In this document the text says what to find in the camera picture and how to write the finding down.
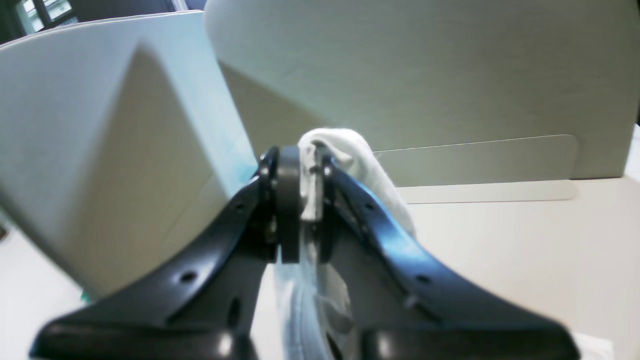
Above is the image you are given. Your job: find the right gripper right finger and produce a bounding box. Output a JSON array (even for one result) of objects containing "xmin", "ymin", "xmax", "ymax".
[{"xmin": 314, "ymin": 145, "xmax": 580, "ymax": 360}]

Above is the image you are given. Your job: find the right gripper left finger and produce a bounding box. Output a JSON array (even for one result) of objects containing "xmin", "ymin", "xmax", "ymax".
[{"xmin": 29, "ymin": 146, "xmax": 301, "ymax": 360}]

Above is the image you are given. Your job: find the white printed t-shirt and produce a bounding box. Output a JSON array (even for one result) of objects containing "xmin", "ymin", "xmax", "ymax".
[{"xmin": 274, "ymin": 128, "xmax": 416, "ymax": 360}]

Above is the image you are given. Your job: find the grey cardboard box right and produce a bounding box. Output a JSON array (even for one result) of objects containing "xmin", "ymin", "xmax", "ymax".
[{"xmin": 0, "ymin": 11, "xmax": 257, "ymax": 297}]

